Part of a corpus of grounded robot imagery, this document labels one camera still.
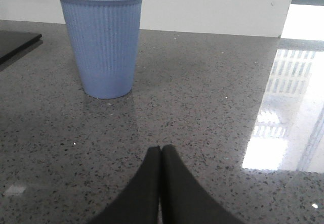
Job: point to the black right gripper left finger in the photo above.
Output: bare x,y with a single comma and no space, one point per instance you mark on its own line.
139,200

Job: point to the light blue ribbed cup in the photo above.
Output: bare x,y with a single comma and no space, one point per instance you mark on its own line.
104,37

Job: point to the black glass gas stove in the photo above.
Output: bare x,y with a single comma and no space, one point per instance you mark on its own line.
13,42

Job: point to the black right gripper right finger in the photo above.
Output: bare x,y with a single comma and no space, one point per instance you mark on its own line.
183,199

